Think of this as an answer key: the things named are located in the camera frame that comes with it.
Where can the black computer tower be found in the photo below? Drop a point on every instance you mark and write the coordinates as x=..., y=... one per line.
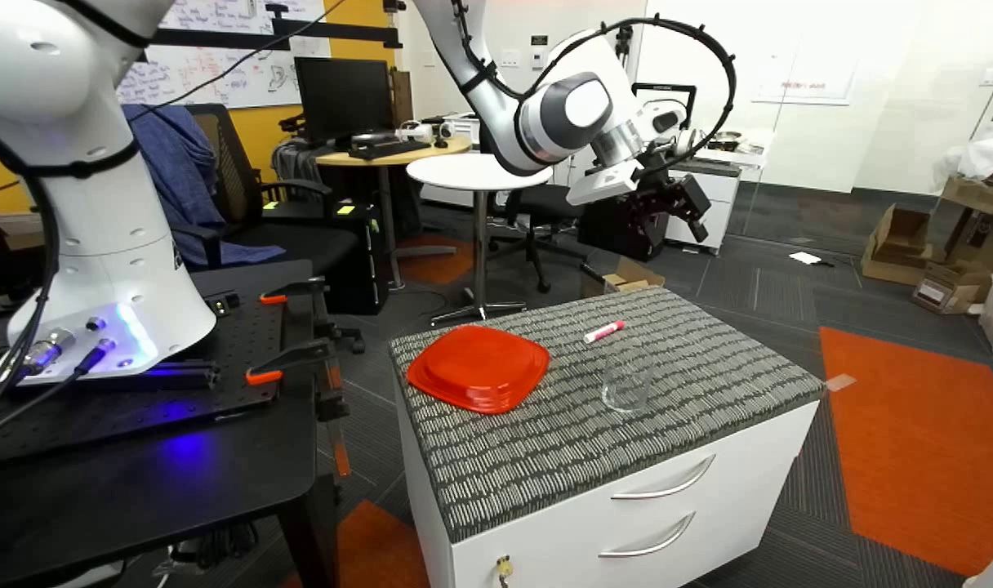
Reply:
x=356, y=262

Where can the low cardboard box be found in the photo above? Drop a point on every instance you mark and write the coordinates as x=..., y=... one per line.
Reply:
x=945, y=295

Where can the white drawer cabinet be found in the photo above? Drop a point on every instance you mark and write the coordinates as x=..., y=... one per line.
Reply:
x=563, y=544

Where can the beige tape piece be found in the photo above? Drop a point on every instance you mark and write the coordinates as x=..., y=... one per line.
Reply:
x=842, y=383

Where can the clear glass cup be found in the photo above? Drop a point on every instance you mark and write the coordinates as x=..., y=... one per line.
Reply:
x=630, y=405

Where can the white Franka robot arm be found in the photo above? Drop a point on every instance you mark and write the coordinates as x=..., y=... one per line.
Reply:
x=84, y=216

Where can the empty open cardboard box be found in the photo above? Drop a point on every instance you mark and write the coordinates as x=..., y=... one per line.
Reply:
x=892, y=256

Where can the black computer monitor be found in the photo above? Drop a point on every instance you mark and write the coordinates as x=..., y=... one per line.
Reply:
x=344, y=100

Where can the whiteboard with drawings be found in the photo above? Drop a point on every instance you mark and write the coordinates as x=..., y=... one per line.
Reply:
x=246, y=83

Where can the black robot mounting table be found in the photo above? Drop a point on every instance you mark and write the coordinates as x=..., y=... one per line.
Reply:
x=140, y=492

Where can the black desktop device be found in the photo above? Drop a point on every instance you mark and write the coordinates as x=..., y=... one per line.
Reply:
x=388, y=141

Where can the white paper sheet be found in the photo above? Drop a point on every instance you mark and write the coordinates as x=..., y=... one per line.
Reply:
x=807, y=259

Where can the black chair with jacket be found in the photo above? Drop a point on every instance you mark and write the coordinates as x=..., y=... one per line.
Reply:
x=235, y=164

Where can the white low cabinet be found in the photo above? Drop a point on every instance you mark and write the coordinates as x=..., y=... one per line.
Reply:
x=719, y=214

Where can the white plastic bag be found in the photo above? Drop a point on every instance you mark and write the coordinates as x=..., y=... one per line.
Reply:
x=990, y=148

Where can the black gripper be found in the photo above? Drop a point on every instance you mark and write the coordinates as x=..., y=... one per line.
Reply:
x=661, y=194

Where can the black rolling chair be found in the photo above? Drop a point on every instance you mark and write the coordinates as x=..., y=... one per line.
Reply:
x=541, y=216

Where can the round wooden desk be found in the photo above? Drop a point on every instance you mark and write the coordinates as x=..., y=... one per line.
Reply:
x=366, y=162

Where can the white round pedestal table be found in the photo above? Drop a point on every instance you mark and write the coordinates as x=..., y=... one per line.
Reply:
x=482, y=251

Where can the grey woven mat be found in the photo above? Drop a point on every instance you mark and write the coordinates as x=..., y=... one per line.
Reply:
x=582, y=458

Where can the red and white pen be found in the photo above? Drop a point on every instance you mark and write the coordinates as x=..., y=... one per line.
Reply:
x=607, y=330

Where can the stacked cardboard box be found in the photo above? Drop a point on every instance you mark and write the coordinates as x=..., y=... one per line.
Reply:
x=982, y=197

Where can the red square plastic plate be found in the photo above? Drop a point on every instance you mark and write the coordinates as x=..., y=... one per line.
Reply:
x=477, y=368

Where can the small brown box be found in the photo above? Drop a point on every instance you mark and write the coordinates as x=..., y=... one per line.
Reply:
x=631, y=280

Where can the blue jacket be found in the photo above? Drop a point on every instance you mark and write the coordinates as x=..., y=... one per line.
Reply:
x=171, y=164

